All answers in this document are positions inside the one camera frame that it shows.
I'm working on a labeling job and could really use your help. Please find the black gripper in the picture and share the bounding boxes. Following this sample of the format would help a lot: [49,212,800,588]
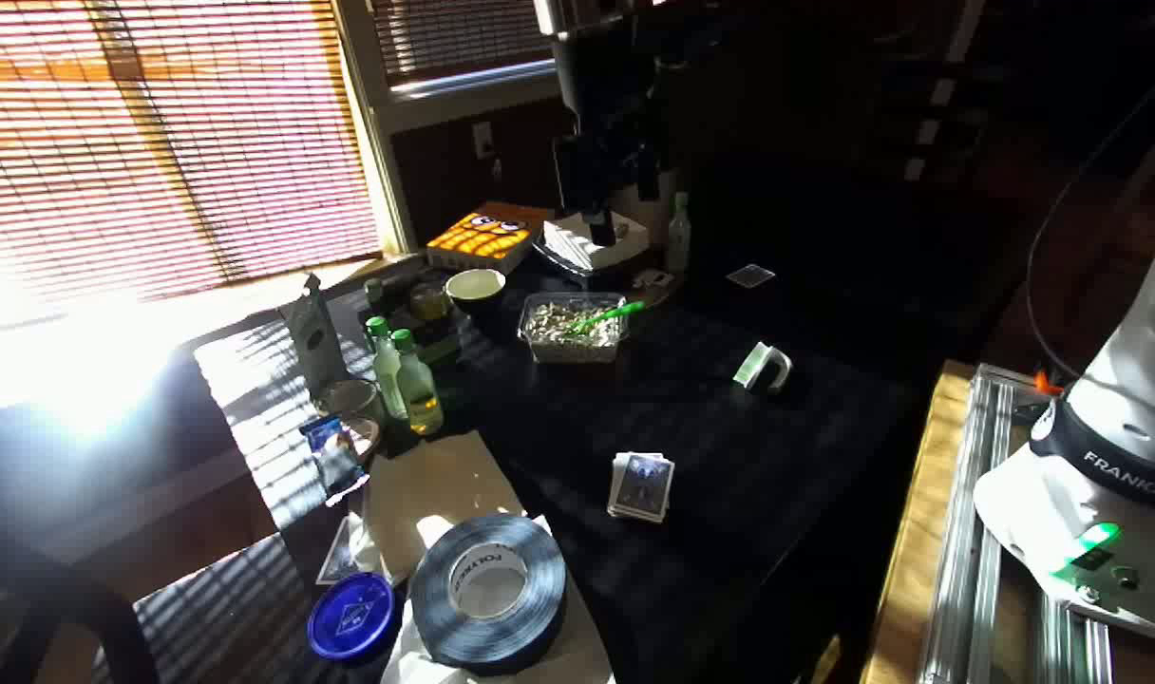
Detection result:
[551,70,669,248]

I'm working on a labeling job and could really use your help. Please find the green box with jars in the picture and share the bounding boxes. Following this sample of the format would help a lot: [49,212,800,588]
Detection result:
[362,264,467,372]

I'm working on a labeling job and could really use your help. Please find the white flat box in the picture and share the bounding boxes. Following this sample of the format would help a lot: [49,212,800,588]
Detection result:
[539,202,658,272]

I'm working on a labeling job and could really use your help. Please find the small white bottle green cap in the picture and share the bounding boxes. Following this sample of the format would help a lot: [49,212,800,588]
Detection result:
[665,186,694,278]

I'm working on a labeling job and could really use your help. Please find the green plastic piece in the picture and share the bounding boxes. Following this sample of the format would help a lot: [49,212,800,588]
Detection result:
[575,295,651,336]

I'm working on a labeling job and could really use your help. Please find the clear plastic food container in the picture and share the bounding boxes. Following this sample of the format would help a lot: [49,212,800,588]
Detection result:
[514,289,651,367]

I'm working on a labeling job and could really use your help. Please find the yellow lid jar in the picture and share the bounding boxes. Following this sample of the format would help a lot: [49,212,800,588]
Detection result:
[404,281,456,329]

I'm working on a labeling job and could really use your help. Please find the white mug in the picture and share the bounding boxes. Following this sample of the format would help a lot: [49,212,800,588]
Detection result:
[728,336,796,396]

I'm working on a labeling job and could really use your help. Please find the small window blinds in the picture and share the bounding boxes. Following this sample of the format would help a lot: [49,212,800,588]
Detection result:
[371,0,553,83]

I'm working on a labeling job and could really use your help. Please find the clear bottle green cap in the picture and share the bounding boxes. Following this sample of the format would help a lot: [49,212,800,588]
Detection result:
[389,322,448,441]
[362,311,410,429]

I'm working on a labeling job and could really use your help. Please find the small round dish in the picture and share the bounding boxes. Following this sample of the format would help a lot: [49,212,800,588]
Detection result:
[323,376,389,436]

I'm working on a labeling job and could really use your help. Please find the brown cardboard sheet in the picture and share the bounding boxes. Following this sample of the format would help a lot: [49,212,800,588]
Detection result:
[354,429,533,588]

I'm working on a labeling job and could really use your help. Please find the blue snack packet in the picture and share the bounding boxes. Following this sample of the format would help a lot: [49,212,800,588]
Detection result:
[295,415,371,505]

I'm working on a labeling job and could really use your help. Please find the crumpled white paper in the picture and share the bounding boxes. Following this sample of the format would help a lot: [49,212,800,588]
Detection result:
[311,510,620,684]

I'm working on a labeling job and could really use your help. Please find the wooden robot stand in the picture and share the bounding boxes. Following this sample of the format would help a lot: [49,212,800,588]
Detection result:
[860,358,986,684]

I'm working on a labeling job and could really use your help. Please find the large window blinds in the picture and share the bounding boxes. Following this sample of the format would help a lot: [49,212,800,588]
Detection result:
[0,0,385,307]

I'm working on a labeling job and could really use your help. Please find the blue round lid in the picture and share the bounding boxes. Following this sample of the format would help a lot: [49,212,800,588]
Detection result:
[304,568,400,663]

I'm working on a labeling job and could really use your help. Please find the dark chair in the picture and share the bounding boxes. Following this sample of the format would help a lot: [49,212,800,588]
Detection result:
[0,516,162,684]

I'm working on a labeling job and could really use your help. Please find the long black cable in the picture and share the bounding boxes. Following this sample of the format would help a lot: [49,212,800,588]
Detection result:
[1023,50,1155,382]

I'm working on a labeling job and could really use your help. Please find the metal rail frame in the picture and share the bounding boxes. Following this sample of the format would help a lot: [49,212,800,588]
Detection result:
[915,359,1119,684]

